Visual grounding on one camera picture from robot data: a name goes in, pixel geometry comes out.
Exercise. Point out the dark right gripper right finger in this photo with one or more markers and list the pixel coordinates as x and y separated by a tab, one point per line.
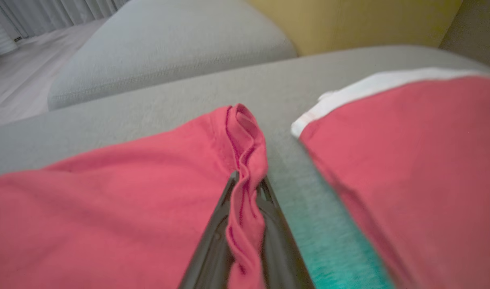
283	257

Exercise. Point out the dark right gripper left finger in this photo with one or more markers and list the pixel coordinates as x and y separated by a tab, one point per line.
209	257

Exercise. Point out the red basketball jersey number 23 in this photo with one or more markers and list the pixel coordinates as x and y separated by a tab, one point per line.
120	208

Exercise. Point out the red shorts with white stripe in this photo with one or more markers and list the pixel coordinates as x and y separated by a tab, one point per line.
413	168

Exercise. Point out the large grey sofa seat cushion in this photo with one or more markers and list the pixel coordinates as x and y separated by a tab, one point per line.
176	44

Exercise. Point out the wide yellow sofa back cushion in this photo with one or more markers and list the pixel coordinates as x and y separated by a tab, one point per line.
349	24

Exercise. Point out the grey pleated curtain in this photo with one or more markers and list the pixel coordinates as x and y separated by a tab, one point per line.
60	12

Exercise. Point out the white ribbed cylinder vase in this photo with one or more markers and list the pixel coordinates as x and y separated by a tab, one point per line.
0	38

